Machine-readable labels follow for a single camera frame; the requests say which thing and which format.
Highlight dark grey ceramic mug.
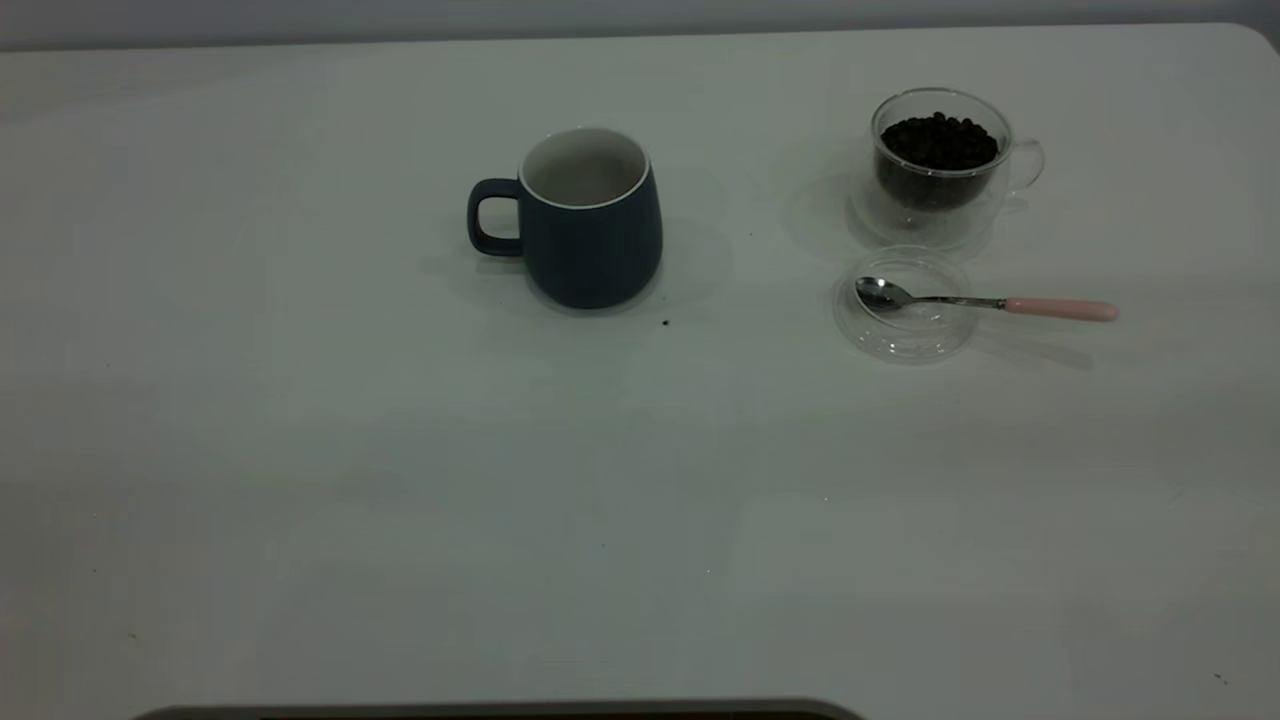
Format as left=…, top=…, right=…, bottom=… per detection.
left=466, top=125, right=664, bottom=310

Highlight metal spoon with pink handle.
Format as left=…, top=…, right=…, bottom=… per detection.
left=855, top=276, right=1120, bottom=324

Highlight round clear glass lid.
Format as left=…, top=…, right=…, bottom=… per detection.
left=832, top=246, right=977, bottom=363

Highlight dark coffee beans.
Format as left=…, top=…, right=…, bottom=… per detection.
left=878, top=112, right=1001, bottom=211

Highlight clear glass cup with handle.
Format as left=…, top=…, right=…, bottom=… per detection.
left=850, top=87, right=1047, bottom=251

